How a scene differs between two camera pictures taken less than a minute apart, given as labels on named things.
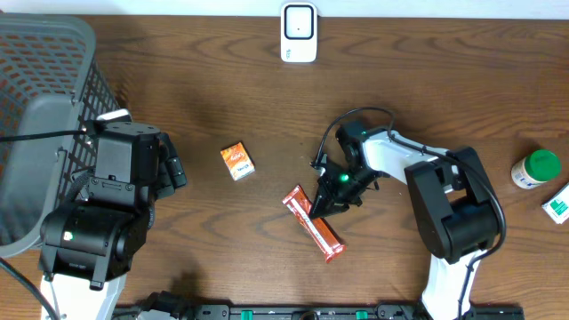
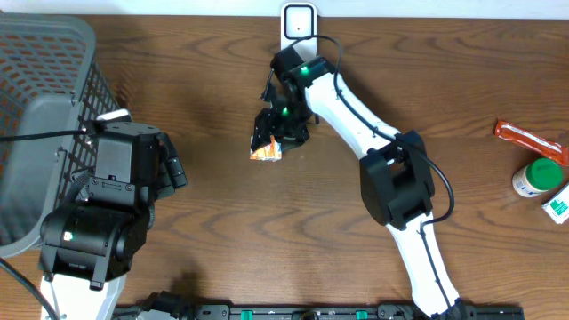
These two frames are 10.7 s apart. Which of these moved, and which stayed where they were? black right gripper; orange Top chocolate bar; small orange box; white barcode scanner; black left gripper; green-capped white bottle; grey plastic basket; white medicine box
Moved: green-capped white bottle; black right gripper; small orange box; orange Top chocolate bar
Stayed: white barcode scanner; grey plastic basket; white medicine box; black left gripper
